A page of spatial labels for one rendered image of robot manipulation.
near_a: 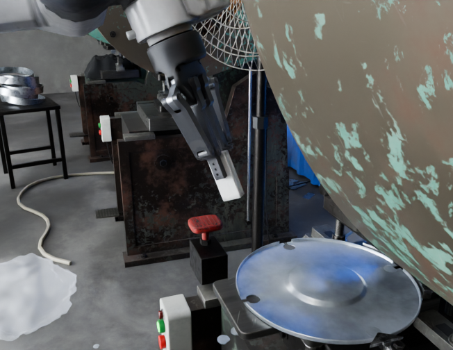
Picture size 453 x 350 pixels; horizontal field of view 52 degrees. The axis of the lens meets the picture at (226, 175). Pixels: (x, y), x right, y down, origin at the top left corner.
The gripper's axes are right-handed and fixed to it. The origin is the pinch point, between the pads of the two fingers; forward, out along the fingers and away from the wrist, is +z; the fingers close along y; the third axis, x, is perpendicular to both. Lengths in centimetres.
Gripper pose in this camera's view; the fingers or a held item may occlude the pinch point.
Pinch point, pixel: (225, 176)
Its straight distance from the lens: 66.6
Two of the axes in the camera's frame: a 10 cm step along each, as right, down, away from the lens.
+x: 8.5, -2.2, -4.8
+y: -3.9, 3.6, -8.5
